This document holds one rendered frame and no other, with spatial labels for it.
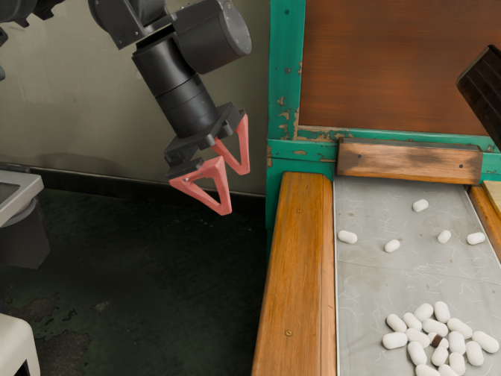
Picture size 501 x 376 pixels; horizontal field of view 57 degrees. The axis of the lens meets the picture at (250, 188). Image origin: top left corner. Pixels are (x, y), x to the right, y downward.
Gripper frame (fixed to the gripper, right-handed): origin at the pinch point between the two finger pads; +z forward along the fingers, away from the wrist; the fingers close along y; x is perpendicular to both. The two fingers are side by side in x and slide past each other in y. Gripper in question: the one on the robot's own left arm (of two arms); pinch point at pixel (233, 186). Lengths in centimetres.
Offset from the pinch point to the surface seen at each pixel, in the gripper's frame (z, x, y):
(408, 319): 33.3, -12.4, 5.4
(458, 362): 35.8, -18.1, -1.3
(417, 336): 33.5, -13.5, 2.0
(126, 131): 16, 105, 130
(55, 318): 51, 119, 50
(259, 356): 23.0, 5.9, -7.0
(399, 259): 34.6, -11.4, 21.4
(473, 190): 40, -27, 46
